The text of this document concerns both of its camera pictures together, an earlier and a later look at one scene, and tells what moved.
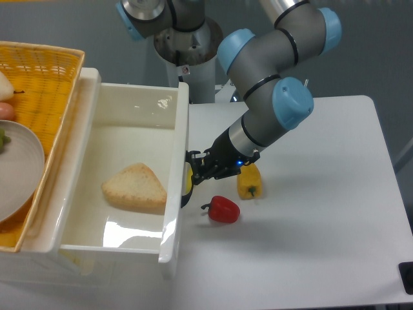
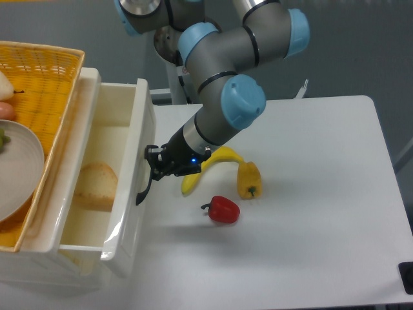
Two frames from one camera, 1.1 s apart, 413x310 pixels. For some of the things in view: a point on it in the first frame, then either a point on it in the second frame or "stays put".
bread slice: (136, 186) → (96, 187)
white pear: (6, 92) stays put
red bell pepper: (222, 209) stays put
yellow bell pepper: (249, 182) stays put
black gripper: (222, 159) → (175, 158)
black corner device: (406, 272) stays put
